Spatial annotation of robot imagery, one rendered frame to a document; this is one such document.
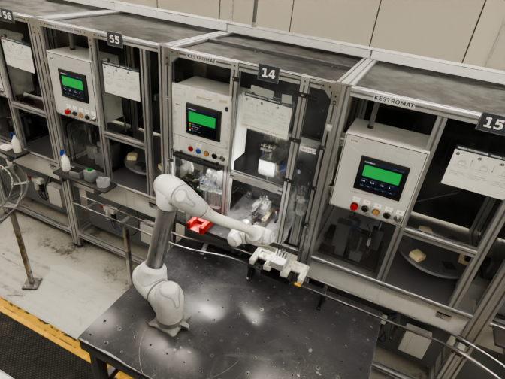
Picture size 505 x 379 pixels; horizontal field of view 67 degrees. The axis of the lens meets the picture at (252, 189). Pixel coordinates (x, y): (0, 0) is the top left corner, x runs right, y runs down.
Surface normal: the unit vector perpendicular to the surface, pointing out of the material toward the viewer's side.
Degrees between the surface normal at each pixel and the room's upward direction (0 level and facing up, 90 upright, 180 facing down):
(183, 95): 90
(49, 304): 0
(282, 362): 0
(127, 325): 0
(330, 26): 90
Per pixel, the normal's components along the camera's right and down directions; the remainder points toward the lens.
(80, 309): 0.10, -0.85
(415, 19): -0.42, 0.44
